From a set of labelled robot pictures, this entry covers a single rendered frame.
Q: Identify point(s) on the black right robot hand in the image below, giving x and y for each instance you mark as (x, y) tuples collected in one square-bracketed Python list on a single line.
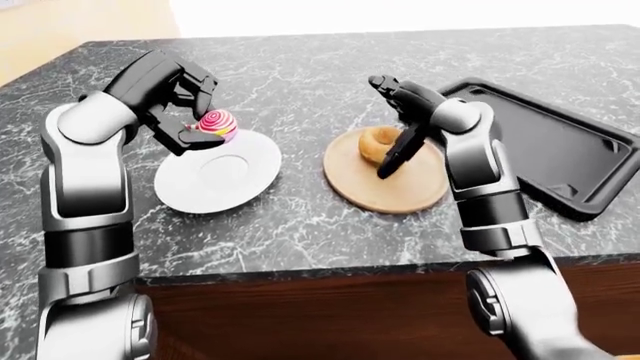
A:
[(405, 112)]

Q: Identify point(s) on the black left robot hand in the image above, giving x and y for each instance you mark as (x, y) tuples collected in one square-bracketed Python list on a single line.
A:
[(150, 84)]

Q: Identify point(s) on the glazed brown donut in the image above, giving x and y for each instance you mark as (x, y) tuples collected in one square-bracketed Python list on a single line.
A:
[(376, 144)]

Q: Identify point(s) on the pink swirl cupcake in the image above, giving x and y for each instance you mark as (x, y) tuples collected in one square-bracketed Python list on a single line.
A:
[(218, 124)]

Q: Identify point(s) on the tan wooden round plate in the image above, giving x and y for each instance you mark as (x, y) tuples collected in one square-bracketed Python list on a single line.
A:
[(385, 180)]

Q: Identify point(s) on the white round plate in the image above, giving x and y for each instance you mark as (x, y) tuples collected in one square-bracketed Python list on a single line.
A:
[(220, 174)]

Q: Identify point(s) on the black rectangular tray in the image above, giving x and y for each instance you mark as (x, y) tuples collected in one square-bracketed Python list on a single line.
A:
[(545, 142)]

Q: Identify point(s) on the dark wooden counter cabinet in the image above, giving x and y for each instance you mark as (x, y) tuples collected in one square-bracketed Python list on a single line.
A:
[(320, 315)]

